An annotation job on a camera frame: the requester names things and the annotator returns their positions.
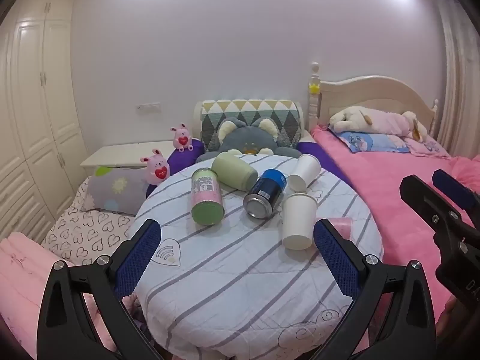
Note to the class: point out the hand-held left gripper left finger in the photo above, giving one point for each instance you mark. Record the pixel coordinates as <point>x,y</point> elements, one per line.
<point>137,255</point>

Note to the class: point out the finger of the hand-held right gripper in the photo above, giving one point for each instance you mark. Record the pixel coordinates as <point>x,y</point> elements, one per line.
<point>420,197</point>
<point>452,187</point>

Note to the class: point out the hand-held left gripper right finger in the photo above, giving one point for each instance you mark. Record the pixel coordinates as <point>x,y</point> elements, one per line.
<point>335,257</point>

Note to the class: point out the white paper cup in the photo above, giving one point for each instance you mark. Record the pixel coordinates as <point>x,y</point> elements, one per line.
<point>304,170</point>
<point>298,221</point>

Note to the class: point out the pink plastic cup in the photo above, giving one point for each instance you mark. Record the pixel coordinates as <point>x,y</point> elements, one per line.
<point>343,227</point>

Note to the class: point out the green pink labelled cup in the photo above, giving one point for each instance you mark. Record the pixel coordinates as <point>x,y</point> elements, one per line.
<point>206,198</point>

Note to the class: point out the light green cup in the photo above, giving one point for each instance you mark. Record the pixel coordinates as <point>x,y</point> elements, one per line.
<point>234,168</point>

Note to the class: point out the pink fleece bed blanket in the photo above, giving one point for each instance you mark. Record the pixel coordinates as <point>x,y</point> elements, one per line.
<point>393,195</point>

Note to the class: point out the heart print white sheet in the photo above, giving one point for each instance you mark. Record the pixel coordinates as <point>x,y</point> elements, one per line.
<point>84,232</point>

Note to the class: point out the grey flower print pillow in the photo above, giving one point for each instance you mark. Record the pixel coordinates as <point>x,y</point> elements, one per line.
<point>114,189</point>

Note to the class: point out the blue cartoon print pillow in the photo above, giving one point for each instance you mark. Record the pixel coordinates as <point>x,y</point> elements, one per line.
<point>375,142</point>

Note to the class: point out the pink plush toy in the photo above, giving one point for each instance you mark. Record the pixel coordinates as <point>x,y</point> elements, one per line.
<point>397,122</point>

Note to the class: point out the pink plush rabbit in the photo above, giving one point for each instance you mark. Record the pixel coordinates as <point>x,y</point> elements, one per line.
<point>156,167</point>
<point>182,138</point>

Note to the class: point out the blue metal can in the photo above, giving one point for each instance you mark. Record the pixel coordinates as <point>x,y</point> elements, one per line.
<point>264,195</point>

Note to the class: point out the white nightstand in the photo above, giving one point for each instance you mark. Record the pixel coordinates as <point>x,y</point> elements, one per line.
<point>123,153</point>

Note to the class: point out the white plush dog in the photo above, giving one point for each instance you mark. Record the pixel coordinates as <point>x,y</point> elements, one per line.
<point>354,118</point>

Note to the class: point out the purple blanket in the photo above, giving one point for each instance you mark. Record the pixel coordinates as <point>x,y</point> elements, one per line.
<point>180,159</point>

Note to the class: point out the cream wooden bed headboard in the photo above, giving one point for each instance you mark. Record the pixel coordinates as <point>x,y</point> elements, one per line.
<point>375,97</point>

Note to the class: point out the white curtain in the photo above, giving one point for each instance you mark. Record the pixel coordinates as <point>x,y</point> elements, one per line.
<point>459,75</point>

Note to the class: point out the pink folded quilt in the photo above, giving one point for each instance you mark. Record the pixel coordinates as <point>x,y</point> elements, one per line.
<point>26,281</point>

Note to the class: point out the grey plush cat cushion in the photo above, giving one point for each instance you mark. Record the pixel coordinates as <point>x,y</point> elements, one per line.
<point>243,137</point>

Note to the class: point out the cream wardrobe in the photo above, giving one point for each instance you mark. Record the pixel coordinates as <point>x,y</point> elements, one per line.
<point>33,120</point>

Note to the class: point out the diamond pattern quilted cushion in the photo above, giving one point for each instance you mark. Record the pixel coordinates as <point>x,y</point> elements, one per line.
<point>247,108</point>

